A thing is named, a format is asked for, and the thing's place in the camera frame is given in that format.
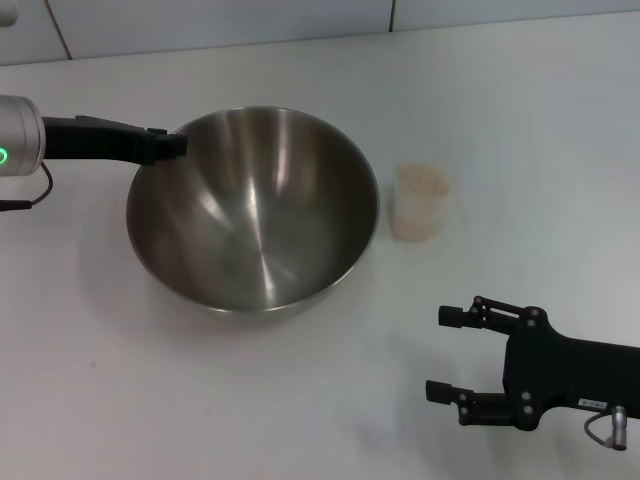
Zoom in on clear plastic cup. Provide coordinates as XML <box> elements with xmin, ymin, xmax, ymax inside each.
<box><xmin>391</xmin><ymin>162</ymin><xmax>452</xmax><ymax>244</ymax></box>

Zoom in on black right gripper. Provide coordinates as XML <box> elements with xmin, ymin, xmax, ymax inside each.
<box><xmin>424</xmin><ymin>295</ymin><xmax>640</xmax><ymax>431</ymax></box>

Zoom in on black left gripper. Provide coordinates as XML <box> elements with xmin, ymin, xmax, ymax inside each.
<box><xmin>42</xmin><ymin>115</ymin><xmax>189</xmax><ymax>166</ymax></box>

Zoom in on left wrist connector cable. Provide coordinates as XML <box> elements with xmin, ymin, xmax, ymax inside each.
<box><xmin>0</xmin><ymin>160</ymin><xmax>54</xmax><ymax>212</ymax></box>

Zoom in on white rice grains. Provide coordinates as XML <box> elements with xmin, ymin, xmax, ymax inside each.
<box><xmin>394</xmin><ymin>163</ymin><xmax>450</xmax><ymax>241</ymax></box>

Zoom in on wrist connector cable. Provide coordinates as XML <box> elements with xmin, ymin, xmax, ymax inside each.
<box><xmin>583</xmin><ymin>405</ymin><xmax>629</xmax><ymax>451</ymax></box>
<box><xmin>0</xmin><ymin>160</ymin><xmax>54</xmax><ymax>212</ymax></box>

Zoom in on right wrist connector cable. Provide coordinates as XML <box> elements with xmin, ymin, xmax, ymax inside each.
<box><xmin>583</xmin><ymin>405</ymin><xmax>629</xmax><ymax>451</ymax></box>

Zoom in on stainless steel mixing bowl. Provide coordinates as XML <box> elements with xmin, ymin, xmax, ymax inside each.
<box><xmin>124</xmin><ymin>105</ymin><xmax>380</xmax><ymax>314</ymax></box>

